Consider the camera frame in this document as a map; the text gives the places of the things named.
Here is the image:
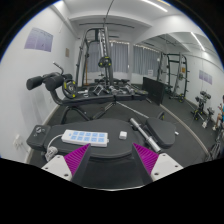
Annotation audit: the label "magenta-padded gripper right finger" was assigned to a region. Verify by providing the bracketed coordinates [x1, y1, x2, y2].
[130, 143, 184, 187]

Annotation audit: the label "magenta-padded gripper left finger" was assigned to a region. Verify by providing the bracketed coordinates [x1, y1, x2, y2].
[41, 143, 93, 187]

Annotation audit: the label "white charger block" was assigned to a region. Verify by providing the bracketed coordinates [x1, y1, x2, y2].
[118, 130, 129, 141]

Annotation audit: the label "white power strip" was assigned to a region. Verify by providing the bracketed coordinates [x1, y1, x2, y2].
[61, 128, 110, 148]

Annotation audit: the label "silver barbell bar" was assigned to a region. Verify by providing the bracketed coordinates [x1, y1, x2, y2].
[128, 117, 163, 154]

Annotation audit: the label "black padded seat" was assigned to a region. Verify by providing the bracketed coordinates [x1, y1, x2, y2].
[145, 116, 178, 150]

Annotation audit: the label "black bench with roller pads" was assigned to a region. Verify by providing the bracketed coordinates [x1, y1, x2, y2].
[25, 61, 150, 125]

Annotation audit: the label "black box panel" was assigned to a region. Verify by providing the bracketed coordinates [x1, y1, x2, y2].
[142, 76, 166, 106]

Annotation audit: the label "black weight plate yellow marks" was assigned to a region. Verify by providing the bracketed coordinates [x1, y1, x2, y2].
[97, 55, 113, 69]
[62, 78, 79, 100]

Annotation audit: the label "group of dumbbells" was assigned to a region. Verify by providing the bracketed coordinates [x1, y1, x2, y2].
[84, 79, 141, 96]

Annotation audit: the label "black exercise machine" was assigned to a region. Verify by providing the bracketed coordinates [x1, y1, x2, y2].
[191, 90, 216, 130]

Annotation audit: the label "black power rack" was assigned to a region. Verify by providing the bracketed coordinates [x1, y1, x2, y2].
[158, 52, 190, 103]

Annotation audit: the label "grey window curtain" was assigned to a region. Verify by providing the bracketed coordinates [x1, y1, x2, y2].
[132, 44, 161, 77]
[87, 40, 130, 75]

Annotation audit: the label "long ceiling strip light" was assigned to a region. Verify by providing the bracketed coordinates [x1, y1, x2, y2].
[190, 32, 206, 52]
[141, 0, 169, 13]

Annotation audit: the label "white power strip cable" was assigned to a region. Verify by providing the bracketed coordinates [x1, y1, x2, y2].
[44, 134, 65, 163]

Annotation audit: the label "white wall socket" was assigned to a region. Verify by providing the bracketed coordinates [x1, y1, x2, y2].
[13, 133, 24, 150]

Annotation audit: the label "small purple wall poster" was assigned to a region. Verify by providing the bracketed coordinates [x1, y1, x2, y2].
[198, 69, 214, 86]

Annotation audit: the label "grey cable machine frame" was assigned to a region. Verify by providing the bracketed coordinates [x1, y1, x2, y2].
[74, 27, 116, 88]

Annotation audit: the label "large purple wall poster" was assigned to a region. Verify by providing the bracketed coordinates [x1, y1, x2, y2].
[24, 27, 55, 53]

